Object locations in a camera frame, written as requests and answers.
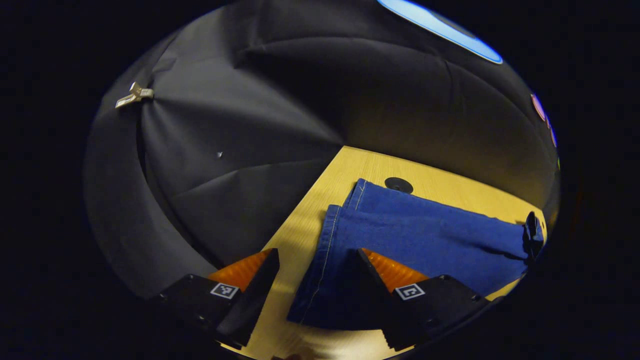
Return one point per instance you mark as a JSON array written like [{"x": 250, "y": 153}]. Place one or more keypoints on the metal backdrop clip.
[{"x": 134, "y": 95}]

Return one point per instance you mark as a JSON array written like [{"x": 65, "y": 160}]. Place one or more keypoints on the black backdrop cloth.
[{"x": 250, "y": 125}]

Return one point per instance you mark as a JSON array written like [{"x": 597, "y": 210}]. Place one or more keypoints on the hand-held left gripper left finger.
[{"x": 255, "y": 295}]

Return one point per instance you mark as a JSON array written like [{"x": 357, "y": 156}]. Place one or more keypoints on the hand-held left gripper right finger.
[{"x": 372, "y": 295}]

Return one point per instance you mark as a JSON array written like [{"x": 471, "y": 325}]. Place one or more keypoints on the blue denim jeans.
[{"x": 425, "y": 235}]

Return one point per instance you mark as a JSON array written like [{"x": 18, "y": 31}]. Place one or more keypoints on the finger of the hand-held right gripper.
[{"x": 532, "y": 235}]

